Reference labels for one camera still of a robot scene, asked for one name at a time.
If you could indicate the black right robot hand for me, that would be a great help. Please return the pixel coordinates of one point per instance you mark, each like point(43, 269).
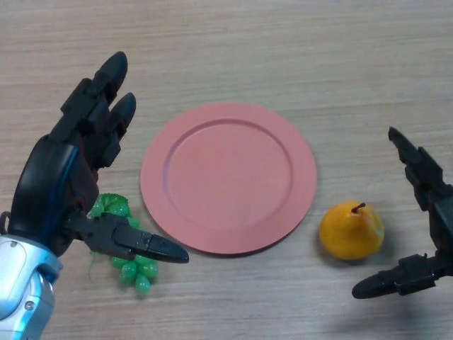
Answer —
point(444, 219)

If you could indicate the yellow pear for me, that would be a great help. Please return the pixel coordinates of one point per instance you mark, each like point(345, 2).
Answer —
point(348, 232)

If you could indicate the pink round plate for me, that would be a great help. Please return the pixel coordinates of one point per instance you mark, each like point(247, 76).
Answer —
point(228, 177)

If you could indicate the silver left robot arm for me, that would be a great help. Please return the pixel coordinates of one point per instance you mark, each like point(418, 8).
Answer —
point(21, 283)

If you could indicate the green plastic grape bunch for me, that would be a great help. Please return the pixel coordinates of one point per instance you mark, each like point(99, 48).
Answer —
point(129, 271)

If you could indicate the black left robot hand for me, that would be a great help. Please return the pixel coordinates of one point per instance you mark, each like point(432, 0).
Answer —
point(46, 184)

